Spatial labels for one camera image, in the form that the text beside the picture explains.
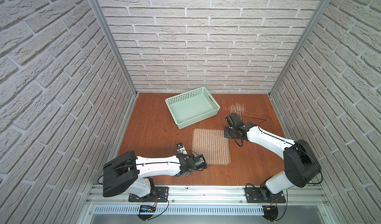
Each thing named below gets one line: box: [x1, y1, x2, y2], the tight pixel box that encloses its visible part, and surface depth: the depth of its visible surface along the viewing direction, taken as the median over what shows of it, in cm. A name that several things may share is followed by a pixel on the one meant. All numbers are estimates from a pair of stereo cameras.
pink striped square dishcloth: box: [191, 128, 231, 166], surface depth 92 cm
